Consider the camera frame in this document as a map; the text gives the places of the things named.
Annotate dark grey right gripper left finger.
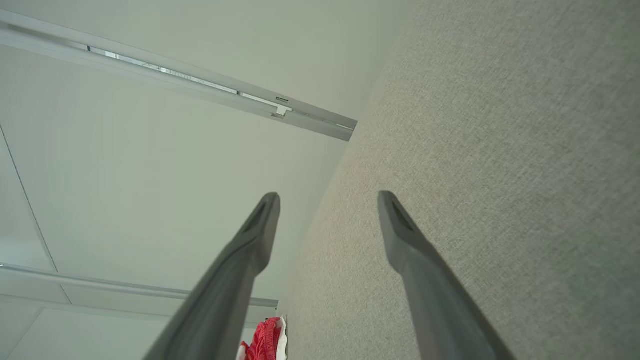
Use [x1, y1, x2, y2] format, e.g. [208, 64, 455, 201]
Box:
[142, 192, 281, 360]

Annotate aluminium rail with slot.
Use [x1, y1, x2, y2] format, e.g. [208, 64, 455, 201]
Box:
[0, 9, 358, 142]

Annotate red white-striped basketball shorts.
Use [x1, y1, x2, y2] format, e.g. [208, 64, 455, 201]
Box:
[236, 315, 289, 360]

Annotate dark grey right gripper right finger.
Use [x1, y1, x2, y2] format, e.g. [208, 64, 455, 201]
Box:
[377, 190, 516, 360]

